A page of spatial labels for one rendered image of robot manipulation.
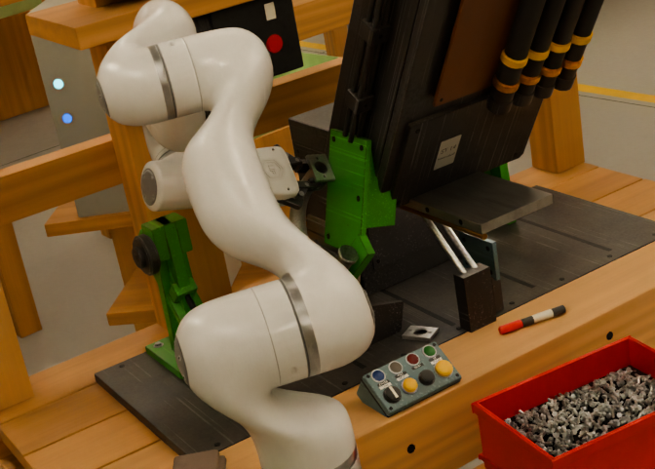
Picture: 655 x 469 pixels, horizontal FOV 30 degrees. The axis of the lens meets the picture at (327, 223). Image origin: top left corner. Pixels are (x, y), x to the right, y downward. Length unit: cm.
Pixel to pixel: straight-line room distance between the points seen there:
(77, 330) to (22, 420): 246
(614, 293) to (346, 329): 96
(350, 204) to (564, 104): 89
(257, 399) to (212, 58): 45
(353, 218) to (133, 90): 66
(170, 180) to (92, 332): 270
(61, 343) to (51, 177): 236
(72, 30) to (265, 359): 88
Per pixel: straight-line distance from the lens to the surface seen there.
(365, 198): 207
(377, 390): 196
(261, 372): 137
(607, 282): 229
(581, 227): 253
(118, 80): 156
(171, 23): 168
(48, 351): 459
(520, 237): 252
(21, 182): 229
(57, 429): 219
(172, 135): 186
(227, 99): 153
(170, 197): 198
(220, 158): 148
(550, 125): 285
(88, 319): 476
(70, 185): 232
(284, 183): 208
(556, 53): 207
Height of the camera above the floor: 191
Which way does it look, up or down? 22 degrees down
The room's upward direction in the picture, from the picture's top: 10 degrees counter-clockwise
